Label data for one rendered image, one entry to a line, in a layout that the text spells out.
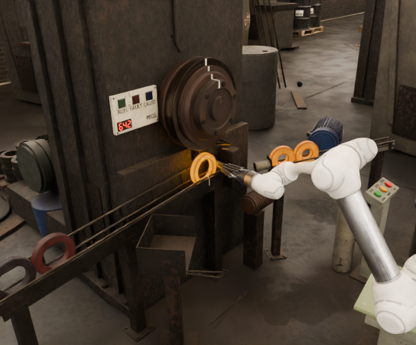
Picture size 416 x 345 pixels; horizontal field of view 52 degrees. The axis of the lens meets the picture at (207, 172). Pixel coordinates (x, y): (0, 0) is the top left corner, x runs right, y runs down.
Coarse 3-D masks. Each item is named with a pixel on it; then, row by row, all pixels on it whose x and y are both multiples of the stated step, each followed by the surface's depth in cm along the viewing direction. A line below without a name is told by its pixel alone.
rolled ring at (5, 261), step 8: (16, 256) 164; (0, 264) 159; (8, 264) 160; (16, 264) 163; (24, 264) 165; (32, 264) 168; (0, 272) 159; (32, 272) 169; (24, 280) 170; (32, 280) 170; (16, 288) 168; (0, 296) 161
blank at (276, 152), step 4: (276, 148) 252; (280, 148) 250; (284, 148) 250; (288, 148) 251; (272, 152) 252; (276, 152) 250; (280, 152) 251; (284, 152) 251; (288, 152) 252; (292, 152) 252; (272, 156) 251; (276, 156) 251; (288, 156) 253; (292, 156) 254; (272, 160) 252; (276, 160) 253; (284, 160) 257; (288, 160) 254; (292, 160) 255; (272, 164) 253; (276, 164) 254
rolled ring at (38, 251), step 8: (40, 240) 171; (48, 240) 170; (56, 240) 173; (64, 240) 176; (72, 240) 179; (40, 248) 169; (72, 248) 180; (32, 256) 170; (40, 256) 170; (64, 256) 181; (72, 256) 181; (40, 264) 171; (56, 264) 179; (64, 264) 180; (40, 272) 172
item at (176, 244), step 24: (168, 216) 196; (192, 216) 194; (144, 240) 184; (168, 240) 197; (192, 240) 197; (144, 264) 177; (168, 264) 175; (168, 288) 197; (168, 312) 204; (168, 336) 222; (192, 336) 222
